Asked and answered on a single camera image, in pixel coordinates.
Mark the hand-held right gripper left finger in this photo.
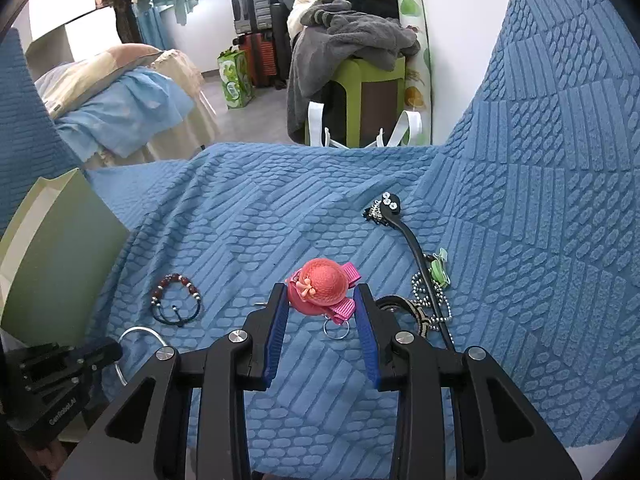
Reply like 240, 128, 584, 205
57, 284, 291, 480

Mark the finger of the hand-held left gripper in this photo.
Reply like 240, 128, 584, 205
77, 337, 124, 375

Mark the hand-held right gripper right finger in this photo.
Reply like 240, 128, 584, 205
352, 284, 583, 480

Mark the pink hat hair clip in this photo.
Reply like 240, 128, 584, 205
284, 258, 363, 323

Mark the green hair clip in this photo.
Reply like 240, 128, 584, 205
427, 248, 452, 287

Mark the pale green white box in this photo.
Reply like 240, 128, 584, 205
0, 167, 132, 343

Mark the silver bangle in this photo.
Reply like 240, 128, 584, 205
116, 326, 170, 387

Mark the black beige striped hairband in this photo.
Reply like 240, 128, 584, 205
375, 296, 432, 344

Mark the black rhinestone headband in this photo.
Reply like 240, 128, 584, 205
380, 192, 456, 353

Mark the blue textured blanket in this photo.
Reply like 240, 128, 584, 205
0, 0, 640, 480

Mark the light blue cloth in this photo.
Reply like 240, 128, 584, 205
54, 67, 197, 159

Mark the green stool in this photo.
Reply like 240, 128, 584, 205
304, 55, 407, 149

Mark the green patterned bag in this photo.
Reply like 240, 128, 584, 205
217, 49, 251, 110

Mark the beige pillow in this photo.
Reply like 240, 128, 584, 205
34, 44, 166, 117

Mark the red suitcase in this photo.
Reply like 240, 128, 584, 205
240, 30, 289, 91

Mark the fruit print rolled mat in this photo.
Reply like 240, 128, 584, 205
396, 0, 432, 145

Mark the black suitcase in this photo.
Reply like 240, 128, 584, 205
270, 2, 297, 88

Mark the grey suitcase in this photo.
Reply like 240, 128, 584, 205
228, 0, 287, 37

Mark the silver key ring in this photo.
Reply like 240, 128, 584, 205
322, 317, 351, 342

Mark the silver bead chain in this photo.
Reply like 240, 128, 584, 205
411, 269, 454, 334

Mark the red beaded cord bracelet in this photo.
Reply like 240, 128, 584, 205
149, 272, 205, 327

